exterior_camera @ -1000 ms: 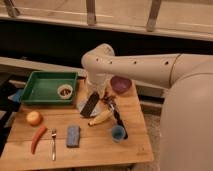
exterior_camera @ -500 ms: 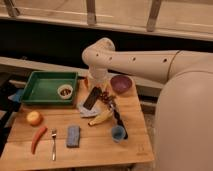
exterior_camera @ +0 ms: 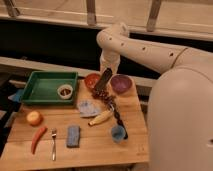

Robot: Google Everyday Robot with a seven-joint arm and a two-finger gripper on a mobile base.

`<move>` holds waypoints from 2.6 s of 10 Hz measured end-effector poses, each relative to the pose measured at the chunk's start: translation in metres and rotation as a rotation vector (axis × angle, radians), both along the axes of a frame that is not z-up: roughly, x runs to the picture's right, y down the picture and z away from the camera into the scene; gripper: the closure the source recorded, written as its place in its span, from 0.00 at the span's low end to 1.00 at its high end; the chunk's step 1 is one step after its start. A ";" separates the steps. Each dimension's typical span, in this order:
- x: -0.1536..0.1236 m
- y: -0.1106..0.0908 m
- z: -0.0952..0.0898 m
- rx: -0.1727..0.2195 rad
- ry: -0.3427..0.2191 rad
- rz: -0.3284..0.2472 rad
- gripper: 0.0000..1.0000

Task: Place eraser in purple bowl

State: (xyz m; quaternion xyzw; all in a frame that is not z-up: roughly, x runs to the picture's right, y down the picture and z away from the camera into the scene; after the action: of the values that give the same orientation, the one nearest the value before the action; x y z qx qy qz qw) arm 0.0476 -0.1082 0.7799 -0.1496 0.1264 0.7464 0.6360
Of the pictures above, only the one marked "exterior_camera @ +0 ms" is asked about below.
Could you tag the purple grapes bunch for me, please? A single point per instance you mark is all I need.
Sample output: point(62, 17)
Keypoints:
point(103, 95)

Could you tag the blue cup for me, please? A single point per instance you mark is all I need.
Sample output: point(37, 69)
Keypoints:
point(117, 133)

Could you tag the silver fork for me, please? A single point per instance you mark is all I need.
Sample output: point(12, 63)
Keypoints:
point(54, 134)

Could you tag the orange bowl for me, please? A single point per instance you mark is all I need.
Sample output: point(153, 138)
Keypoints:
point(91, 80)

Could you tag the purple bowl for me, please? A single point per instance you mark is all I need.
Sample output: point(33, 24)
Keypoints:
point(120, 83)

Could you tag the black handled knife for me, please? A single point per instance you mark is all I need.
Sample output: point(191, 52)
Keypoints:
point(119, 121)

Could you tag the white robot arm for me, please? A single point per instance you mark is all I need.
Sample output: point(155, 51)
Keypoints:
point(180, 107)

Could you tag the blue grey cloth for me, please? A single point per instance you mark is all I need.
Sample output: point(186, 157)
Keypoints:
point(87, 109)

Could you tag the small white cup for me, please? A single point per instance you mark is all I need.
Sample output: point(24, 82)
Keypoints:
point(65, 91)

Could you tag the blue sponge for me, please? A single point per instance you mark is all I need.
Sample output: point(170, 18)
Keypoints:
point(73, 136)

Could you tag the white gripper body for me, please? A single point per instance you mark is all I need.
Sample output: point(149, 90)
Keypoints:
point(112, 63)

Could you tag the green tray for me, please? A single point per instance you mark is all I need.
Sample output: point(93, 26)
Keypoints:
point(42, 86)

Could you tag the orange carrot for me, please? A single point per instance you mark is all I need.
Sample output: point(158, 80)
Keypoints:
point(38, 134)

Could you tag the red apple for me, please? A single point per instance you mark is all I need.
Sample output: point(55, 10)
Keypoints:
point(34, 118)

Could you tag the black eraser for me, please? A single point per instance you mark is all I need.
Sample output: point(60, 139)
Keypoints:
point(105, 77)

